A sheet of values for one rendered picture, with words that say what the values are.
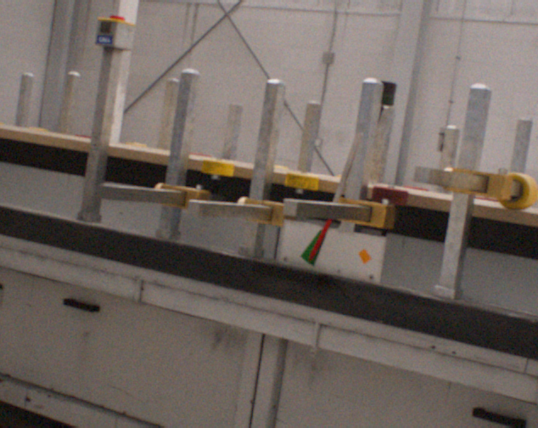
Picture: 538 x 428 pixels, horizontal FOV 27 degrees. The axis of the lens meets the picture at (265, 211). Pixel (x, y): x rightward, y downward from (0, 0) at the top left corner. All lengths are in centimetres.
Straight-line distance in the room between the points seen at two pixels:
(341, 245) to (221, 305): 37
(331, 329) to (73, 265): 78
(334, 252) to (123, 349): 90
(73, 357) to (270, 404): 70
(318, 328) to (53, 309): 105
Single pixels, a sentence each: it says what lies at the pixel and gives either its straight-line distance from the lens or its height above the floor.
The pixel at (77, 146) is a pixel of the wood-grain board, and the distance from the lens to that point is 312.
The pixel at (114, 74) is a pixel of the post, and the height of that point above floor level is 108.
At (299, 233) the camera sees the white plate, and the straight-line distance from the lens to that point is 246.
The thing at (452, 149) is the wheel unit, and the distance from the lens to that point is 351.
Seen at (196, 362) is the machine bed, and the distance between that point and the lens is 296.
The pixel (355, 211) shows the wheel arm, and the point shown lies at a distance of 232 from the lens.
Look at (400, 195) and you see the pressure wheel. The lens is 245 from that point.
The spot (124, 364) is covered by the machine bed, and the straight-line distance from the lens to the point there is 311.
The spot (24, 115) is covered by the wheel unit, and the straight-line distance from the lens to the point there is 461.
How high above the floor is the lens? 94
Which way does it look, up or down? 3 degrees down
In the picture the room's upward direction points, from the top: 8 degrees clockwise
